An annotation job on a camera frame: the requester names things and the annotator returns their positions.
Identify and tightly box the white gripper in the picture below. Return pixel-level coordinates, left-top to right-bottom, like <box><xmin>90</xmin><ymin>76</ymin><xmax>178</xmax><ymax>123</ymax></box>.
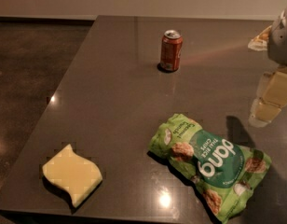
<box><xmin>248</xmin><ymin>7</ymin><xmax>287</xmax><ymax>128</ymax></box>

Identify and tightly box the orange soda can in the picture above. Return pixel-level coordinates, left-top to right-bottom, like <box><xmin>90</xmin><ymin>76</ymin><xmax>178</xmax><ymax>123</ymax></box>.
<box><xmin>160</xmin><ymin>30</ymin><xmax>183</xmax><ymax>72</ymax></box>

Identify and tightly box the yellow wavy sponge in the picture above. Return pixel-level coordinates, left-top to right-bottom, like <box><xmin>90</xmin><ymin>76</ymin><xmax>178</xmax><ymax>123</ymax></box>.
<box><xmin>42</xmin><ymin>144</ymin><xmax>103</xmax><ymax>208</ymax></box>

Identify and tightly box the green rice chips bag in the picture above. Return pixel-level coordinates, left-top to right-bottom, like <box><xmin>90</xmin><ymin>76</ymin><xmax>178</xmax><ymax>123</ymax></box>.
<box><xmin>149</xmin><ymin>114</ymin><xmax>271</xmax><ymax>224</ymax></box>

